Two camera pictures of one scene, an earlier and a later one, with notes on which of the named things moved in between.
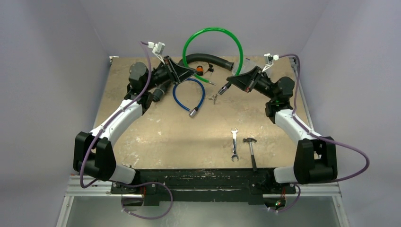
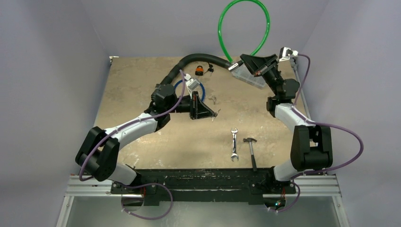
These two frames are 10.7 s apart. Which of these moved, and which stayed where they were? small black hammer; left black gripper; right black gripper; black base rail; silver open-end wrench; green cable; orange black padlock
Moved: left black gripper; right black gripper; green cable
Stayed: small black hammer; black base rail; orange black padlock; silver open-end wrench
